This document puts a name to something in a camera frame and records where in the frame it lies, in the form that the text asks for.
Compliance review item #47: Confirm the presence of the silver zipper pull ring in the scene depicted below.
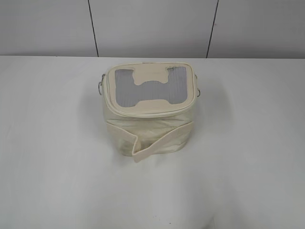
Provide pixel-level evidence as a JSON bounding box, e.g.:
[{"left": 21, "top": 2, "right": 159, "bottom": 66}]
[{"left": 96, "top": 73, "right": 104, "bottom": 96}]

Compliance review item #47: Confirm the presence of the silver ring right side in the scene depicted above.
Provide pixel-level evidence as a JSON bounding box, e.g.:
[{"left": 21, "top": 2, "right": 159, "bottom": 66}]
[{"left": 194, "top": 74, "right": 201, "bottom": 95}]

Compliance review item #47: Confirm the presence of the cream zippered bag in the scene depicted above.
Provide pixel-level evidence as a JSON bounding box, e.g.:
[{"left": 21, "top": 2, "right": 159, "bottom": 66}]
[{"left": 98, "top": 62, "right": 200, "bottom": 162}]

